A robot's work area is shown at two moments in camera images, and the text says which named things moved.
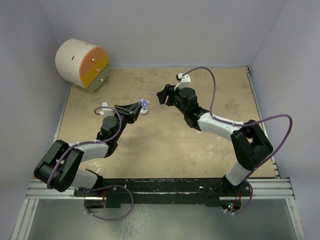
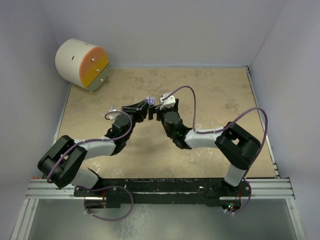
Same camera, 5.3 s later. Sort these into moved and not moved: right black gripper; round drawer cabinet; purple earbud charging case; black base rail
Moved: right black gripper; purple earbud charging case
Not moved: round drawer cabinet; black base rail
